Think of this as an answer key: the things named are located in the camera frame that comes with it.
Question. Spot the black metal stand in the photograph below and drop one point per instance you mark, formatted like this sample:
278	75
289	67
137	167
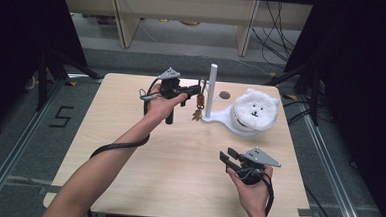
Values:
49	77
310	91

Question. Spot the white stand with post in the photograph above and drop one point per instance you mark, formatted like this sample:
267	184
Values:
211	89

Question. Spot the aluminium floor rail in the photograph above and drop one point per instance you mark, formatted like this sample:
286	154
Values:
331	166
15	149

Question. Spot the light wooden desk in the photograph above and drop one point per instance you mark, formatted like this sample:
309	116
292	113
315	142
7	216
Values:
186	8

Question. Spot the person's right hand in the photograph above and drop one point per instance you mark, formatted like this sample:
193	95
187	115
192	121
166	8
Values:
254	197

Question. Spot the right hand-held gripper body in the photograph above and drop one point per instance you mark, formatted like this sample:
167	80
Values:
253	166

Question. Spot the white bear plush pouch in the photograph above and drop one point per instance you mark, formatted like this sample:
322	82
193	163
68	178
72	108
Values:
256	110

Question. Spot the person's left hand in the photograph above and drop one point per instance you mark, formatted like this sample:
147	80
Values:
161	108

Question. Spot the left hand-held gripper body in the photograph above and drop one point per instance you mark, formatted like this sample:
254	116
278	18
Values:
170	87

